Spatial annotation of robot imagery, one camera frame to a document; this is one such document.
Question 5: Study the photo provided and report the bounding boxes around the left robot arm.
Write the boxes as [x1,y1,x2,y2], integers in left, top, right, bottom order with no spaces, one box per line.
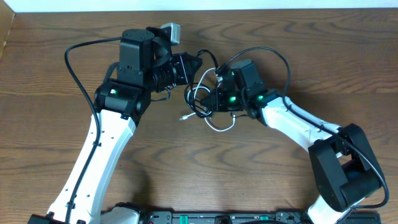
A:
[29,22,202,223]

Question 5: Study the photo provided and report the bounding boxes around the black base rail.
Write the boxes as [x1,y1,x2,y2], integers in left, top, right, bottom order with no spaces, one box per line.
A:
[136,208,382,224]

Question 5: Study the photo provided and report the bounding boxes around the white cable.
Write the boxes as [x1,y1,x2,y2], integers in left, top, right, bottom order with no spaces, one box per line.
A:
[178,67,236,133]

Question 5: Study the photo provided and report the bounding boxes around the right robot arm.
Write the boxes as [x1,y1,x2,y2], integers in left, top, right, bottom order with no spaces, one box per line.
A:
[200,59,386,223]

